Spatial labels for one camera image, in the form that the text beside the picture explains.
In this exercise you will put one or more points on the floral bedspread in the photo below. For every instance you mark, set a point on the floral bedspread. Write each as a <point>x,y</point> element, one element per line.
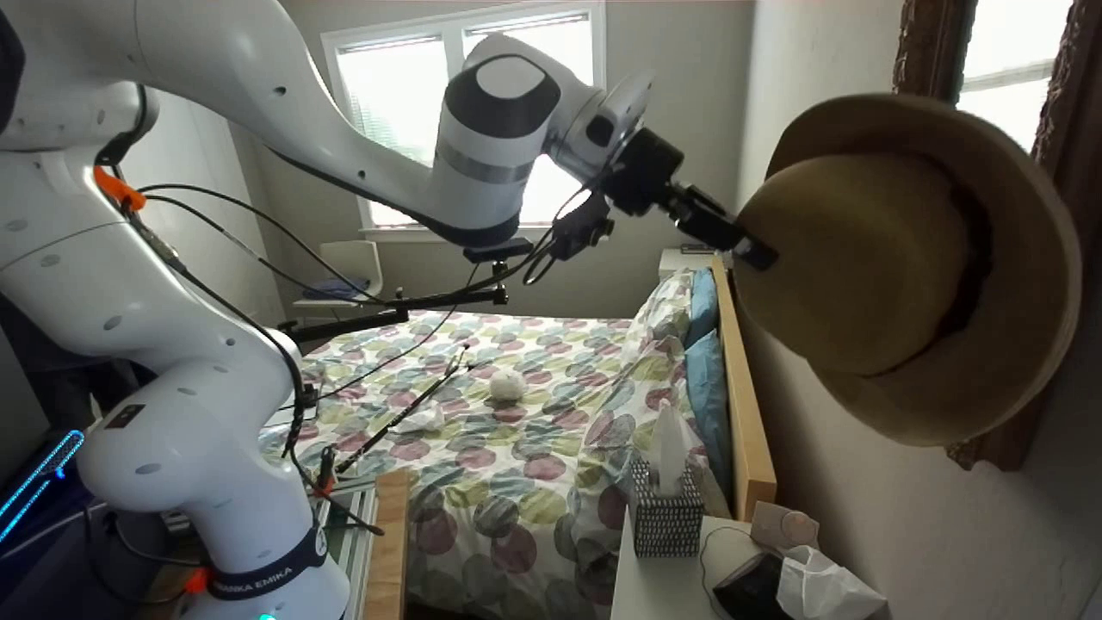
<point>519,504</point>

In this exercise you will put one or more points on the tan brimmed hat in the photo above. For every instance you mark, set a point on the tan brimmed hat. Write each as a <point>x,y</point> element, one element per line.
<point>873,264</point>

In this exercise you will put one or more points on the white framed window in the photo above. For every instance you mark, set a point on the white framed window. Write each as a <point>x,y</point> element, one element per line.
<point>391,89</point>

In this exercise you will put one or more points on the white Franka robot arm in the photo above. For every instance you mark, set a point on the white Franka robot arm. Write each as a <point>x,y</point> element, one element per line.
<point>228,57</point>

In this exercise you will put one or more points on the blue pillow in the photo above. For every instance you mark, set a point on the blue pillow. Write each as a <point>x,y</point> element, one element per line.
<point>708,390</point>

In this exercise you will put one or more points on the floral pillow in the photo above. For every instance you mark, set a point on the floral pillow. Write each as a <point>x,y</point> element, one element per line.
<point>663,309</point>

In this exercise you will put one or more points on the ornate gold picture frame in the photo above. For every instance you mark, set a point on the ornate gold picture frame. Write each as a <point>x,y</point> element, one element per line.
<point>931,46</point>

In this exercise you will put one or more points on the small white ball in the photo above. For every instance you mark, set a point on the small white ball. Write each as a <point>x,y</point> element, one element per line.
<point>506,387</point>

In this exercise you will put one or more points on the wooden footboard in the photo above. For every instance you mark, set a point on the wooden footboard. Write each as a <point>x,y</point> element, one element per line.
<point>394,551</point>

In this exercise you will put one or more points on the small white shelf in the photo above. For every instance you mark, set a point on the small white shelf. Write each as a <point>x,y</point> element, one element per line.
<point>685,260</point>

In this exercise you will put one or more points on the dark case with blue light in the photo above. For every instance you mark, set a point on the dark case with blue light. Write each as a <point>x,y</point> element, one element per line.
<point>55,551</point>

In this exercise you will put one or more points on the black white patterned tissue box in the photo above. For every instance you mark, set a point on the black white patterned tissue box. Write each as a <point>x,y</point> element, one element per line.
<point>667,528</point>

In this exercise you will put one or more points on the white tissue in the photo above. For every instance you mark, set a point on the white tissue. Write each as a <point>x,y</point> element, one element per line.
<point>669,451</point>
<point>822,591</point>

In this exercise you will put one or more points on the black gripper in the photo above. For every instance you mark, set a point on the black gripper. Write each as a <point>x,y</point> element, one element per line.
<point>644,174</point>

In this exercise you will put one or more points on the light wooden headboard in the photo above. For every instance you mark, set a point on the light wooden headboard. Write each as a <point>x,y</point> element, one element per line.
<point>746,434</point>

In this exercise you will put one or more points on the black clamp rod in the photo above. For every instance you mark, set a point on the black clamp rod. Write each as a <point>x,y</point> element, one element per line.
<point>391,309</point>

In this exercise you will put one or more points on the black and white gadget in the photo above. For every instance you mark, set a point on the black and white gadget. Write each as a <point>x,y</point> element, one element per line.
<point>746,588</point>

